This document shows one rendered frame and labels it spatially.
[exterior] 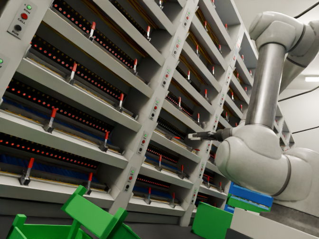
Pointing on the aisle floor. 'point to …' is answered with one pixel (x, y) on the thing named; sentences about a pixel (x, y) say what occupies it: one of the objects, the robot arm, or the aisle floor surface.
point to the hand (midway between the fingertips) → (193, 136)
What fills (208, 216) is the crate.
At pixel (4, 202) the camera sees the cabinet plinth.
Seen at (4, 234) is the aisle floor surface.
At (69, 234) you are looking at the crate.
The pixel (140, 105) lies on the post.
